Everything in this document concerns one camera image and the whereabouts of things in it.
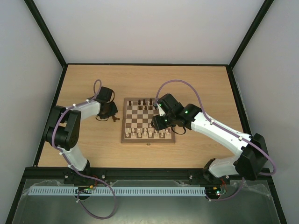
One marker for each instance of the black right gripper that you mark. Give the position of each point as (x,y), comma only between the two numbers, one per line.
(158,122)

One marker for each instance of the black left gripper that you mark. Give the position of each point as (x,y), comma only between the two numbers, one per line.
(115,110)

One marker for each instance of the light blue cable duct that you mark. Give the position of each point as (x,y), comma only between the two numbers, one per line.
(118,191)

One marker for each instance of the black frame post left rear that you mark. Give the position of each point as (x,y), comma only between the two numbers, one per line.
(45,31)

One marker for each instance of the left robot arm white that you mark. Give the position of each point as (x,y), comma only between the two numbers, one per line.
(63,125)

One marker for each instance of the wooden chess board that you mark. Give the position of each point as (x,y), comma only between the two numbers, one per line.
(136,125)

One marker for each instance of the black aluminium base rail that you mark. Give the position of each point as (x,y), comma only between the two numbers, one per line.
(193,176)

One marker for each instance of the black frame post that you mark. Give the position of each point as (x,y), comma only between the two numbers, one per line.
(251,31)
(45,31)

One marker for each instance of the dark knight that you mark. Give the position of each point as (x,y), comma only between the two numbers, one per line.
(115,118)

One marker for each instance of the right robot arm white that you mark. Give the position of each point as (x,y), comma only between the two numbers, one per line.
(248,151)

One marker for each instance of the black frame post right rear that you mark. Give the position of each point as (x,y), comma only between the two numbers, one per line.
(251,31)

